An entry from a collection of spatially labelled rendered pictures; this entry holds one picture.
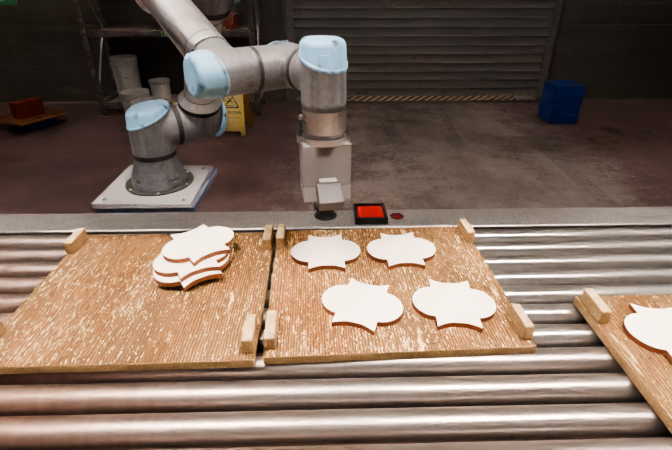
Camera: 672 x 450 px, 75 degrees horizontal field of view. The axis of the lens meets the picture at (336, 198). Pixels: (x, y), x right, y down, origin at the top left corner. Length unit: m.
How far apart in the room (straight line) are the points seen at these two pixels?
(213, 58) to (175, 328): 0.42
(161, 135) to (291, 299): 0.68
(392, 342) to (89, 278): 0.56
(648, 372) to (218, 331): 0.63
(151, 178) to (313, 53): 0.75
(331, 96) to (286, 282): 0.34
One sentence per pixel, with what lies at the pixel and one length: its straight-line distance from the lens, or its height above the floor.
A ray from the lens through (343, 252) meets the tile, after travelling 0.86.
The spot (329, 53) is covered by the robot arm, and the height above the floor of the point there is 1.33.
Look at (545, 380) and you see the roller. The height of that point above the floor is 0.92.
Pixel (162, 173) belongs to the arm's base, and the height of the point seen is 0.94.
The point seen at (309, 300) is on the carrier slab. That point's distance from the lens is 0.76.
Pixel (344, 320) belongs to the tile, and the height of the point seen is 0.95.
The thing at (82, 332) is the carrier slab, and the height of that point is 0.94.
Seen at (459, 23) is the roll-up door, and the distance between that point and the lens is 5.57.
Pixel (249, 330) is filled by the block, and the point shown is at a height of 0.96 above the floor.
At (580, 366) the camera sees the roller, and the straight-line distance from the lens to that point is 0.79.
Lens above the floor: 1.43
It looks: 27 degrees down
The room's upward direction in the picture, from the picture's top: straight up
